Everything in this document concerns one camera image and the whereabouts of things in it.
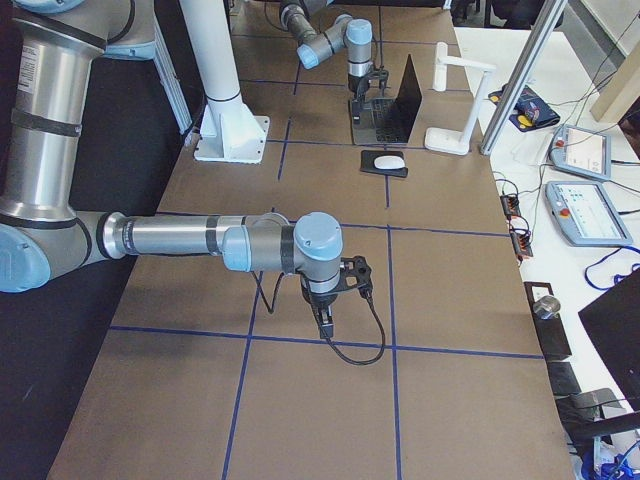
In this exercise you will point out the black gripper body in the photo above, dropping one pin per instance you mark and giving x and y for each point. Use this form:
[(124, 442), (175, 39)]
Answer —
[(320, 300), (357, 86)]

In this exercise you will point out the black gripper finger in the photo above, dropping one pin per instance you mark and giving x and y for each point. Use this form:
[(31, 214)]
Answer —
[(321, 315), (328, 323), (355, 111)]

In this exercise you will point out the dark grey laptop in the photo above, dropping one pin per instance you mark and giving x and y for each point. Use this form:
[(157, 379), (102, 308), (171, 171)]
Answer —
[(387, 120)]

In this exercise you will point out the black mouse pad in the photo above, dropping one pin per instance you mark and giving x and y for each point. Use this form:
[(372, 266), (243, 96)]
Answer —
[(367, 163)]

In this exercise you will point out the white computer mouse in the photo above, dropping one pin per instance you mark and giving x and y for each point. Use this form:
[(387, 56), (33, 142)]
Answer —
[(389, 162)]

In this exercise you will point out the white desk lamp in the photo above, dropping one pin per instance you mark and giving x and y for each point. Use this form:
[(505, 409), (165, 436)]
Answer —
[(466, 110)]

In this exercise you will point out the black orange usb hub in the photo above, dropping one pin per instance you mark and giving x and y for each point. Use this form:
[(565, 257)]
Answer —
[(510, 205), (521, 244)]

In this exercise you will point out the space pattern pencil pouch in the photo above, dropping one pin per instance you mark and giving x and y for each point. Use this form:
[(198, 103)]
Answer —
[(531, 112)]

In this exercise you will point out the metal cylinder weight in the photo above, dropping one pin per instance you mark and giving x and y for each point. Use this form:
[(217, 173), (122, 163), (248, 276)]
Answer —
[(546, 307)]

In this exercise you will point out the far teach pendant tablet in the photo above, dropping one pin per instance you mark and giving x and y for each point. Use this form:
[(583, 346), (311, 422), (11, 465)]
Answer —
[(581, 152)]

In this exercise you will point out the teach pendant tablet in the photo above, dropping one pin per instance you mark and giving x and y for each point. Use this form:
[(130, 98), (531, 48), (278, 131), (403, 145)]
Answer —
[(585, 214), (581, 152)]

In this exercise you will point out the near teach pendant tablet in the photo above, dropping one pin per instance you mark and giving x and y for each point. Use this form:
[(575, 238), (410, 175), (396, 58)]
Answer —
[(585, 214)]

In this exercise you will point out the black monitor corner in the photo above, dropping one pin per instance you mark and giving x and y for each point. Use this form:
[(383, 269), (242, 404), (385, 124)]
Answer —
[(612, 324)]

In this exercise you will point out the white mounting base plate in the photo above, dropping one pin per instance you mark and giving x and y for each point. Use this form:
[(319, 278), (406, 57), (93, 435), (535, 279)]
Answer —
[(235, 136)]

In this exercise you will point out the white camera pole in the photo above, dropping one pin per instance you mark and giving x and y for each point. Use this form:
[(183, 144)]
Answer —
[(208, 31)]

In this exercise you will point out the aluminium frame post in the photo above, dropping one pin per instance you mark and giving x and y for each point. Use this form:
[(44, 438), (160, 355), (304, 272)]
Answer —
[(545, 24)]

